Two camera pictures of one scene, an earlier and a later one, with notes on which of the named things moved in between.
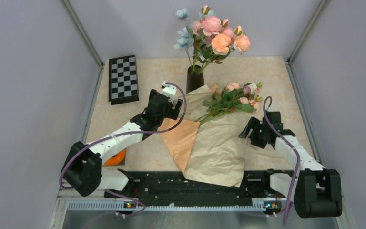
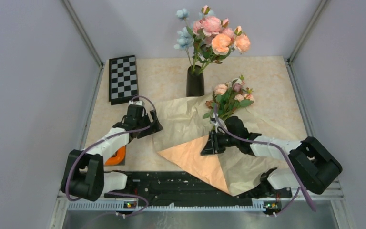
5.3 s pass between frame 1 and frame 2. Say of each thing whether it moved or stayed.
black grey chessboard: stayed
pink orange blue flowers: stayed
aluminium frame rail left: stayed
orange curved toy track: stayed
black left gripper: moved
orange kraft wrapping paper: moved
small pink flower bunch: moved
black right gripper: moved
